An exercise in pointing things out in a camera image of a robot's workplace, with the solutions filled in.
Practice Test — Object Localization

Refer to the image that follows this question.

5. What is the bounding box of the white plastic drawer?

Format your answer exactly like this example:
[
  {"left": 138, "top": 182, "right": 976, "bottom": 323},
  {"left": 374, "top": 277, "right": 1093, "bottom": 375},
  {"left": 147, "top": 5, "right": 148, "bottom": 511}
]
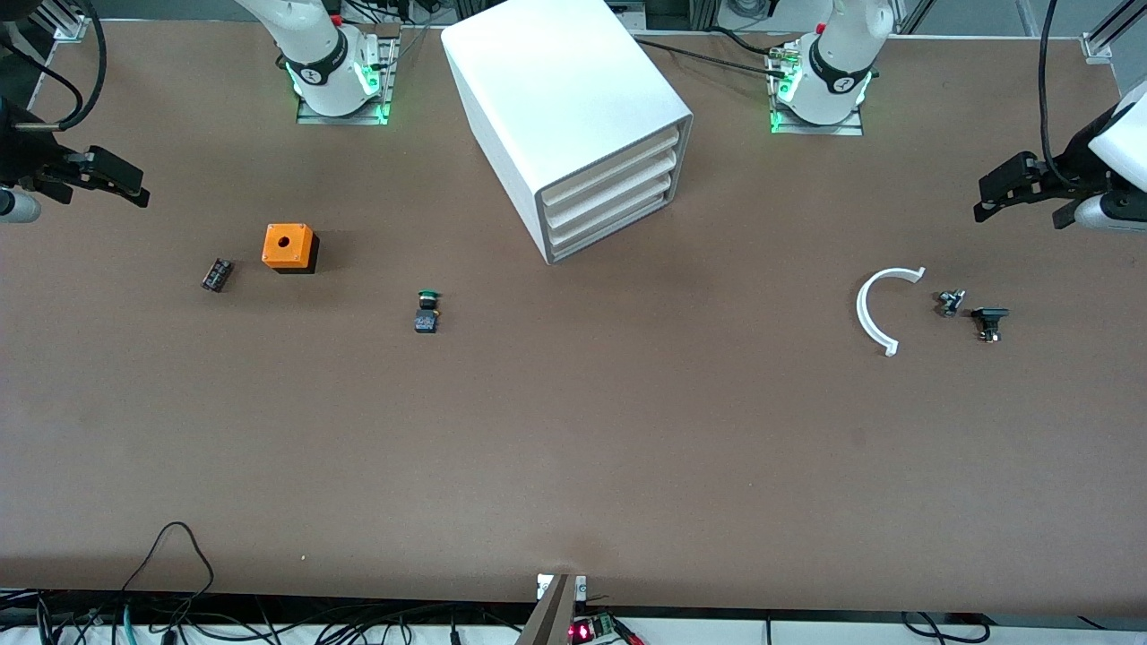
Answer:
[
  {"left": 538, "top": 126, "right": 681, "bottom": 207},
  {"left": 548, "top": 190, "right": 673, "bottom": 262},
  {"left": 545, "top": 172, "right": 674, "bottom": 245},
  {"left": 542, "top": 150, "right": 676, "bottom": 226}
]

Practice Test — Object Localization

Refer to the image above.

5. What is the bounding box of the white drawer cabinet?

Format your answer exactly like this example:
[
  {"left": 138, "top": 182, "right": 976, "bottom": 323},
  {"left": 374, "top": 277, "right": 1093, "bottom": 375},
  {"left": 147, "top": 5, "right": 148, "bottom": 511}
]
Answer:
[{"left": 441, "top": 0, "right": 694, "bottom": 265}]

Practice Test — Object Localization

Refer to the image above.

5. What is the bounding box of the orange box with black base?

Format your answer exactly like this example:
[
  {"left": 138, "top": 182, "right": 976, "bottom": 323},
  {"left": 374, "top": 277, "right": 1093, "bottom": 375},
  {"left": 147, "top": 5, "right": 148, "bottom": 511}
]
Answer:
[{"left": 262, "top": 223, "right": 320, "bottom": 275}]

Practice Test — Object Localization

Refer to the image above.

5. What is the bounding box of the white curved plastic arc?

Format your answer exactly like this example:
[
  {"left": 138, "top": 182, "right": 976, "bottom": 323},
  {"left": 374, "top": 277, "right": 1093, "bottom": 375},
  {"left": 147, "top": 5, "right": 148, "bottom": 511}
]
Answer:
[{"left": 856, "top": 266, "right": 927, "bottom": 358}]

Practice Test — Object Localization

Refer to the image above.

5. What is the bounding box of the circuit board with red light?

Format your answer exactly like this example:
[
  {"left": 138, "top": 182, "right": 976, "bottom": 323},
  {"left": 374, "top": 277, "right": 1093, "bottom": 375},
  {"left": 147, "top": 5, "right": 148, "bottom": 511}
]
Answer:
[{"left": 566, "top": 612, "right": 646, "bottom": 645}]

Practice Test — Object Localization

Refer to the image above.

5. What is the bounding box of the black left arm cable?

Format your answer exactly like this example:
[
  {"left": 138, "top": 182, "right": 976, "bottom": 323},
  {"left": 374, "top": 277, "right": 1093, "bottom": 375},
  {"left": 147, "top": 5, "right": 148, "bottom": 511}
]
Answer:
[{"left": 1038, "top": 0, "right": 1090, "bottom": 189}]

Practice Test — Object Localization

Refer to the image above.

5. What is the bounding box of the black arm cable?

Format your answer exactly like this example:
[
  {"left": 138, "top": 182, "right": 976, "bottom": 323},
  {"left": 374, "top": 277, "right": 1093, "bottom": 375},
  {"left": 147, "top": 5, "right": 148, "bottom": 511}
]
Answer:
[
  {"left": 0, "top": 0, "right": 108, "bottom": 132},
  {"left": 1038, "top": 0, "right": 1090, "bottom": 189}
]

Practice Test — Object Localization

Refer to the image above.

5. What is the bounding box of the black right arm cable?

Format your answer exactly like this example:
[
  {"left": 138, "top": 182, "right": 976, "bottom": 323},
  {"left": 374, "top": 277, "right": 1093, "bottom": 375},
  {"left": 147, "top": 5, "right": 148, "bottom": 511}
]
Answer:
[{"left": 0, "top": 0, "right": 108, "bottom": 132}]

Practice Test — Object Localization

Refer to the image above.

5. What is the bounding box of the black switch part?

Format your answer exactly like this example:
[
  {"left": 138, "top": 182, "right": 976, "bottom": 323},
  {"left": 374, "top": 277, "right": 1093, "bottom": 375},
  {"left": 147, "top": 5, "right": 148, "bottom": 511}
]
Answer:
[{"left": 971, "top": 306, "right": 1011, "bottom": 344}]

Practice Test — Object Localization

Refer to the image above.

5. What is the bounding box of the black cable on table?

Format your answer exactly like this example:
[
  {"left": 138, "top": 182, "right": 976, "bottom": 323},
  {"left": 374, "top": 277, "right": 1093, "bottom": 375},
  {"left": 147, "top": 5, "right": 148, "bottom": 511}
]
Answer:
[{"left": 632, "top": 36, "right": 798, "bottom": 77}]

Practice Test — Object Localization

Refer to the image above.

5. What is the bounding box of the white post bracket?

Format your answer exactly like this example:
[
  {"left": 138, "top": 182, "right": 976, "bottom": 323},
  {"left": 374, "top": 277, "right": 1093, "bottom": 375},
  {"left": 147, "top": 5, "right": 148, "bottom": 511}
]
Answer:
[{"left": 536, "top": 573, "right": 589, "bottom": 601}]

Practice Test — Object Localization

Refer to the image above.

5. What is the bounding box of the grey camera post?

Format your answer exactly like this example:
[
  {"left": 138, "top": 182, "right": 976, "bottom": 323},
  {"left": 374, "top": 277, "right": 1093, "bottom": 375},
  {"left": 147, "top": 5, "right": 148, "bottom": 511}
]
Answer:
[{"left": 515, "top": 573, "right": 579, "bottom": 645}]

